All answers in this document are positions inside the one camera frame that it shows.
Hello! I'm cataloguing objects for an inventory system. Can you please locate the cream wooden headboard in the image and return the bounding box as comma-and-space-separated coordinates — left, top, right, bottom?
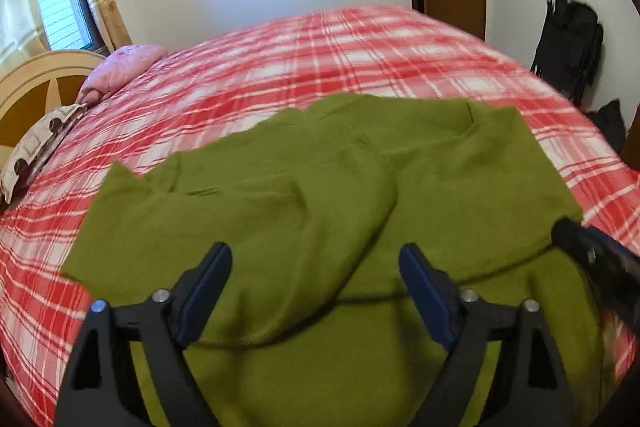
1, 50, 104, 165

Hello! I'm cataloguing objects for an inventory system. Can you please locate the patterned grey white pillow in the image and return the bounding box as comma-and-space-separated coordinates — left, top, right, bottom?
1, 104, 88, 204

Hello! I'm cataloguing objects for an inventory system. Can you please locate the pink pillow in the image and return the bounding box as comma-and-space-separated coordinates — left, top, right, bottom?
75, 44, 168, 106

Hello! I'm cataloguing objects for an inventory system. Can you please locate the red white plaid bedspread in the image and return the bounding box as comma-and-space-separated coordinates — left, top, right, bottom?
1, 5, 639, 426

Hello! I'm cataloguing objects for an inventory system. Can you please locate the green striped knit sweater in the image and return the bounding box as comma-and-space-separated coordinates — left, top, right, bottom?
62, 94, 603, 426

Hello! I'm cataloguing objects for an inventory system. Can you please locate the black bag on floor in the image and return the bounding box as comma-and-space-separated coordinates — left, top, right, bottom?
586, 98, 626, 154

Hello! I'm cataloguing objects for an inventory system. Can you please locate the beige patterned curtain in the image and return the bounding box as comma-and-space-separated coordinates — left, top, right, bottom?
1, 0, 131, 75

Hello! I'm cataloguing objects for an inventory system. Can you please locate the black suitcase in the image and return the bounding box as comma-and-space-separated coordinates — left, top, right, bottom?
530, 0, 604, 107

